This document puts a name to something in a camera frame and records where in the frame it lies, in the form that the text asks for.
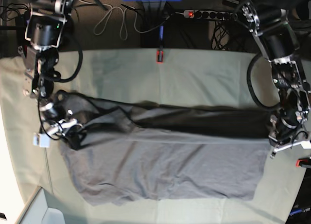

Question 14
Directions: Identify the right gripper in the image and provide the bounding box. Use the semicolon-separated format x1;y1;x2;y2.
38;112;87;150

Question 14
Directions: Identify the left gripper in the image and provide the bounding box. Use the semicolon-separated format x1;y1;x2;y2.
268;112;311;158

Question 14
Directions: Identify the dark grey t-shirt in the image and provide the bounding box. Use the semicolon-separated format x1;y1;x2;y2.
60;92;270;206

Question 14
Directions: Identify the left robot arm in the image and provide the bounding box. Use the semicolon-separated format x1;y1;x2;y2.
234;0;311;157

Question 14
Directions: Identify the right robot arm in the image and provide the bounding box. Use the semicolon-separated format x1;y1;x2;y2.
18;0;83;149

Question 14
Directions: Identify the red clamp right edge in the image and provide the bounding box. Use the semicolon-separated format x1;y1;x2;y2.
296;157;311;169

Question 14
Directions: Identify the grey plastic bin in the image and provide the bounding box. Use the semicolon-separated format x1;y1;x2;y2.
15;186;66;224

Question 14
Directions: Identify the pale green table cloth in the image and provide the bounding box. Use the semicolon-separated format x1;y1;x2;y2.
0;49;309;224

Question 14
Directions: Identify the red clamp top centre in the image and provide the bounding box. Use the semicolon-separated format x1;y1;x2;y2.
156;49;164;64

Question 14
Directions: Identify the white power strip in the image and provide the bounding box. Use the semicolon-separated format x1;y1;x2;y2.
182;10;236;21

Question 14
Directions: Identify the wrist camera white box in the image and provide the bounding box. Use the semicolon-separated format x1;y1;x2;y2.
33;133;50;148

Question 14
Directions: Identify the white cable on floor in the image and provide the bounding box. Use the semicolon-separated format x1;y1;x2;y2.
75;0;161;41

